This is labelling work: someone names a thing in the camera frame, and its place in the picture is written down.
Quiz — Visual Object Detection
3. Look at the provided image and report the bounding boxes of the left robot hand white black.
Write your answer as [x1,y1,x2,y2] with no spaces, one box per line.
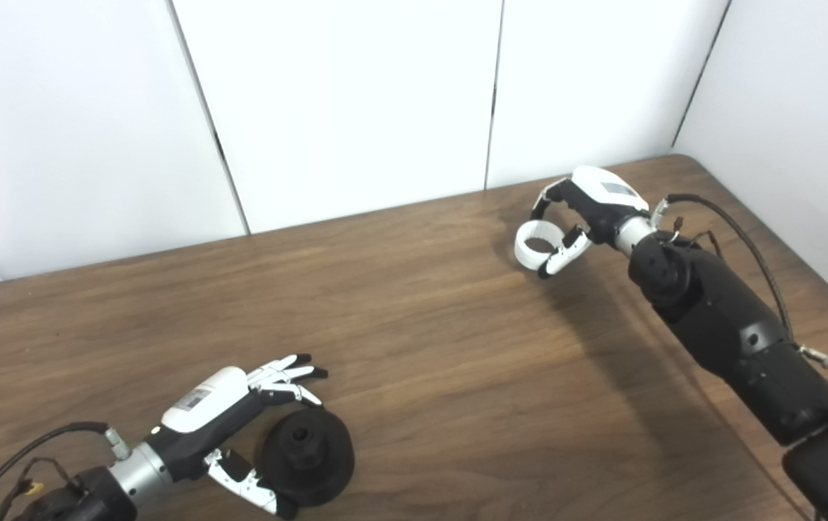
[145,353,329,519]

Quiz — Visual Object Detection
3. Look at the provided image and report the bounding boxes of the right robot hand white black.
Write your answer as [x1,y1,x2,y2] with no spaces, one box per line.
[530,166,657,279]

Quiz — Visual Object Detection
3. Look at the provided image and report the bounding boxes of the white plastic ring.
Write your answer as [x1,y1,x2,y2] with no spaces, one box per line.
[514,220,567,271]

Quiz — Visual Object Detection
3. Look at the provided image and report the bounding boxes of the round black plastic part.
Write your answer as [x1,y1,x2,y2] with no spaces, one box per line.
[261,407,355,507]

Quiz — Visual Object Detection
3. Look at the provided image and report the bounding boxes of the thin dark wire bundle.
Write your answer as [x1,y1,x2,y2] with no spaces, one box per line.
[667,216,725,261]

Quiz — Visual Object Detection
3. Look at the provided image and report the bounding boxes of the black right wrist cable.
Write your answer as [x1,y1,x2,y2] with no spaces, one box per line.
[649,193,802,348]

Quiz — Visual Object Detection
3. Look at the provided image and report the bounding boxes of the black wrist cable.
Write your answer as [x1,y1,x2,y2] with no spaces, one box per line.
[649,193,802,348]
[0,422,132,521]

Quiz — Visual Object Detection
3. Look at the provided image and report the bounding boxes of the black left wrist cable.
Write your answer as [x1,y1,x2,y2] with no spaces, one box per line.
[0,422,132,521]

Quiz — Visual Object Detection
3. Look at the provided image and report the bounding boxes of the thin wires yellow connector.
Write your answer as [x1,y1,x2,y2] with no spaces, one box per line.
[0,456,75,521]

